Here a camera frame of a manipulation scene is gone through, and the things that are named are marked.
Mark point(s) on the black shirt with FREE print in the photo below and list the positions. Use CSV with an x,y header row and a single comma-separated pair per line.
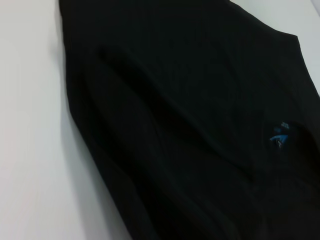
x,y
187,125

